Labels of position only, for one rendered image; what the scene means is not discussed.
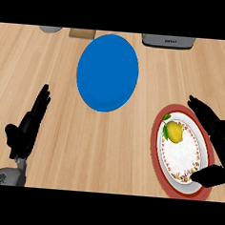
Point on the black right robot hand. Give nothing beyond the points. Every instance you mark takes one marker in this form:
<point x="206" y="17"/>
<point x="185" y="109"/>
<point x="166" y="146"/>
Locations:
<point x="216" y="132"/>

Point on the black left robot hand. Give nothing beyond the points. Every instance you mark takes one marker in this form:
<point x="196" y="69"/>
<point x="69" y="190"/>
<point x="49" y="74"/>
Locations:
<point x="27" y="130"/>

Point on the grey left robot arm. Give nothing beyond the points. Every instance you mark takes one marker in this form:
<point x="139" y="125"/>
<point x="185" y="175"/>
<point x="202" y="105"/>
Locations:
<point x="10" y="174"/>

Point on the red rimmed floral plate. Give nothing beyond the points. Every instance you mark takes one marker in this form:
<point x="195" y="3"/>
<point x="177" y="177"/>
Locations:
<point x="181" y="155"/>

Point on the yellow lemon with leaves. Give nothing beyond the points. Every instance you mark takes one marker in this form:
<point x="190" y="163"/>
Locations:
<point x="173" y="131"/>

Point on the blue plate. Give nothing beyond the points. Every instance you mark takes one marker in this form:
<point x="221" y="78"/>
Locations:
<point x="107" y="72"/>

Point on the grey appliance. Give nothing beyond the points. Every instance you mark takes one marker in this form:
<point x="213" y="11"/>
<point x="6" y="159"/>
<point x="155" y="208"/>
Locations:
<point x="168" y="41"/>

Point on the grey round object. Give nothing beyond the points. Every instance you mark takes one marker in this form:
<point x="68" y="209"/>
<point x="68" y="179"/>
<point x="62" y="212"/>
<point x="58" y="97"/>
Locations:
<point x="50" y="29"/>

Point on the brown wooden block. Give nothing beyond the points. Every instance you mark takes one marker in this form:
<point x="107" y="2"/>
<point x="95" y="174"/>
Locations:
<point x="81" y="33"/>

